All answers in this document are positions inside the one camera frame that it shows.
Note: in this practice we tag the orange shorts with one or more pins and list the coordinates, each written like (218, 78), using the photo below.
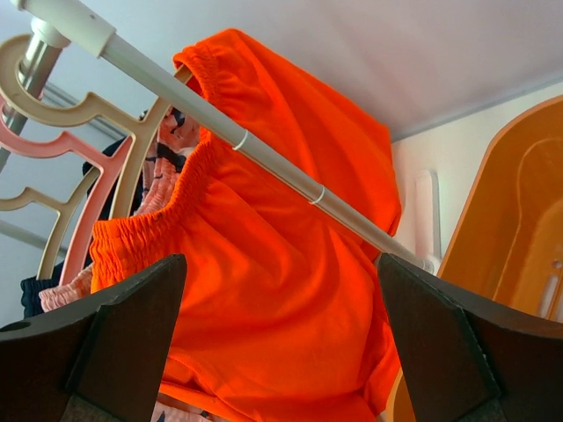
(282, 317)

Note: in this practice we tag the beige plastic hanger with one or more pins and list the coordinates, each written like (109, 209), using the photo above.
(66, 170)

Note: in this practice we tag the orange plastic basket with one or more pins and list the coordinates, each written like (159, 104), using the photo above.
(507, 245)

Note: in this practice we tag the clothes rack with metal rail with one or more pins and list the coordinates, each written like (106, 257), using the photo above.
(77, 23)

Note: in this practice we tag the pink plastic hanger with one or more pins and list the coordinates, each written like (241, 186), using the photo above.
(93, 188)

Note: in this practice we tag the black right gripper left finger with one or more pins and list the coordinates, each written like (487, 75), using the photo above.
(100, 358)

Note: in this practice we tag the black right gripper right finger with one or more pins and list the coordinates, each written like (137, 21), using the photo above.
(467, 358)

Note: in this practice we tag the pink shark print shorts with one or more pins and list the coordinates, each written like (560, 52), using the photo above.
(174, 141)

